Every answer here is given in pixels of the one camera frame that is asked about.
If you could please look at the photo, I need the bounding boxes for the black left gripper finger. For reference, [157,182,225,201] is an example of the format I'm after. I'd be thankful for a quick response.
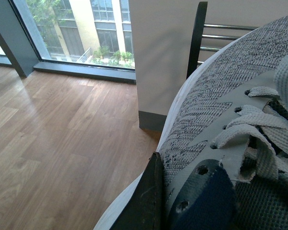
[110,152,163,230]

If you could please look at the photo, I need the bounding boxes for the grey knit sneaker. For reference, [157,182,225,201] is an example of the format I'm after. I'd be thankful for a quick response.
[95,16,288,230]

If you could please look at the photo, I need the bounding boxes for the black metal shoe rack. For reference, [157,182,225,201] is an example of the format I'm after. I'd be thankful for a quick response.
[186,1,257,78]

